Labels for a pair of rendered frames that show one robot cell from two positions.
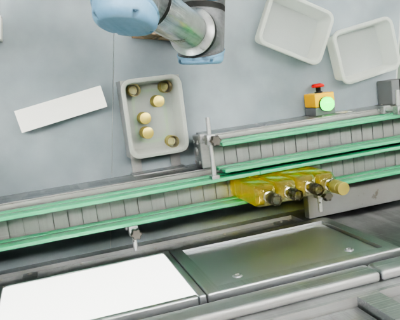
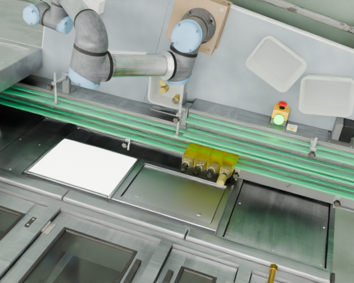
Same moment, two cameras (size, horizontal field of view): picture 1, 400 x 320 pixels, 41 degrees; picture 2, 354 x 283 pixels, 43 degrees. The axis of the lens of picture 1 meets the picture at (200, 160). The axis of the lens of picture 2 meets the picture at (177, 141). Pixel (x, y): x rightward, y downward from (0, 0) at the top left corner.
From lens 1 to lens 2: 127 cm
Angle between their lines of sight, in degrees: 37
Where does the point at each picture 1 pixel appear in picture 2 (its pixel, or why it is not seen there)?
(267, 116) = (245, 106)
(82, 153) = (131, 84)
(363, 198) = (278, 183)
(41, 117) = not seen: hidden behind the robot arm
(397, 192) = (305, 191)
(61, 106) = not seen: hidden behind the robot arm
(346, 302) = (155, 238)
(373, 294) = (167, 243)
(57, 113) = not seen: hidden behind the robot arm
